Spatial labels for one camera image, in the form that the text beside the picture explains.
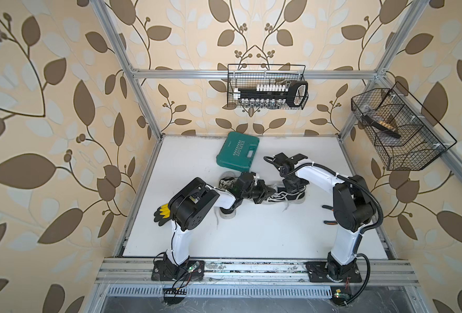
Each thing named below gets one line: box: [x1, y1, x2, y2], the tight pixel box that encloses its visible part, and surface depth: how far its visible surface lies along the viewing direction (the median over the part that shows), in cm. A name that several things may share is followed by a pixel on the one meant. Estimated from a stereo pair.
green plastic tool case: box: [215, 131, 260, 173], surface depth 110 cm
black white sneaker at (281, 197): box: [261, 183, 307, 205], surface depth 90 cm
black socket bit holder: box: [232, 80, 309, 109], surface depth 87 cm
